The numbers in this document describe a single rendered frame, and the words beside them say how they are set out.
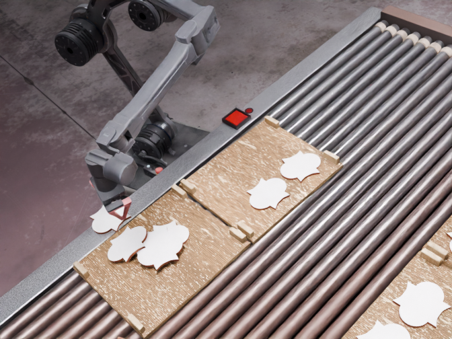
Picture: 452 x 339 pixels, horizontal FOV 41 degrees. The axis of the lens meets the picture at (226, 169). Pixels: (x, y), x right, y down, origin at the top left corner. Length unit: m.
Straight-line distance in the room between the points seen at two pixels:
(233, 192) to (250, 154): 0.17
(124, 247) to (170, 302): 0.24
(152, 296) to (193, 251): 0.18
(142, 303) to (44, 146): 2.18
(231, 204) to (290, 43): 2.35
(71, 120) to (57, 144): 0.22
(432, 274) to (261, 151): 0.69
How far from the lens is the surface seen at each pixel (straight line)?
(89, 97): 4.05
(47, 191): 3.54
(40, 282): 1.95
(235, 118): 2.21
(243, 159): 2.04
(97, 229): 1.99
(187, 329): 1.71
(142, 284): 1.80
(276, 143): 2.08
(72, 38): 2.80
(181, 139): 3.19
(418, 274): 1.76
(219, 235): 1.85
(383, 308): 1.69
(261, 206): 1.89
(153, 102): 1.64
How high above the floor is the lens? 2.39
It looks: 46 degrees down
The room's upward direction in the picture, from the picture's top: 11 degrees counter-clockwise
